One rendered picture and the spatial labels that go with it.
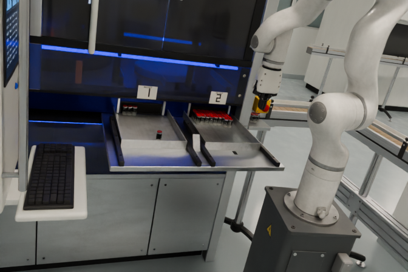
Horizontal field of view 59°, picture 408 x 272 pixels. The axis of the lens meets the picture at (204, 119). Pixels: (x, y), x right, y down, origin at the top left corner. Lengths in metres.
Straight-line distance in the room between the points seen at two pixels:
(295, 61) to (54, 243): 6.26
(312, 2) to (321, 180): 0.57
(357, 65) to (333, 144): 0.24
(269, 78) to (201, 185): 0.75
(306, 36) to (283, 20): 6.18
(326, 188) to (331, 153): 0.12
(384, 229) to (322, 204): 0.95
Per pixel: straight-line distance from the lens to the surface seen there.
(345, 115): 1.12
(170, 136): 1.55
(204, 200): 1.98
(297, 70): 7.58
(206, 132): 1.66
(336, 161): 1.20
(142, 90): 1.60
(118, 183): 1.80
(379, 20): 1.15
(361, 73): 1.15
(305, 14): 1.31
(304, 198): 1.27
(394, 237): 2.16
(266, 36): 1.32
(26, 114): 1.04
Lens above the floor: 1.52
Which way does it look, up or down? 21 degrees down
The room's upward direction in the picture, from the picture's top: 11 degrees clockwise
